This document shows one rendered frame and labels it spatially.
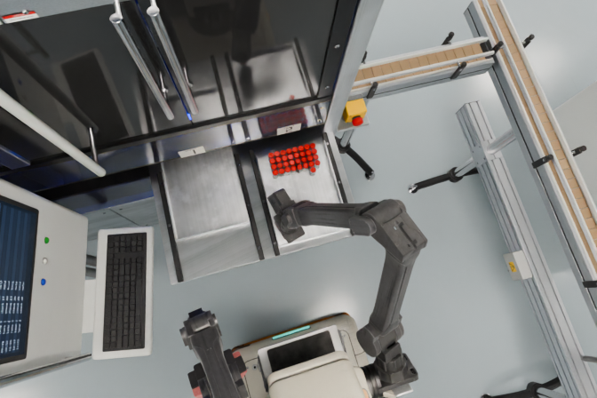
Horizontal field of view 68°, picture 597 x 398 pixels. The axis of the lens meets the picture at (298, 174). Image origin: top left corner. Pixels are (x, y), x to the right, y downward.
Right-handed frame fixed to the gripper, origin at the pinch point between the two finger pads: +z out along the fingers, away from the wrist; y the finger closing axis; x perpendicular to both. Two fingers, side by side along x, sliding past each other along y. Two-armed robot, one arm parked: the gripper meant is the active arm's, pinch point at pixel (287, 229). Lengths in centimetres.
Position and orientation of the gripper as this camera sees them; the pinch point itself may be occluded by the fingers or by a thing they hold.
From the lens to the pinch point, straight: 154.6
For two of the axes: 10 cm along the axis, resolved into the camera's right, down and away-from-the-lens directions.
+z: -0.8, 2.7, 9.6
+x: -8.5, 4.8, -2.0
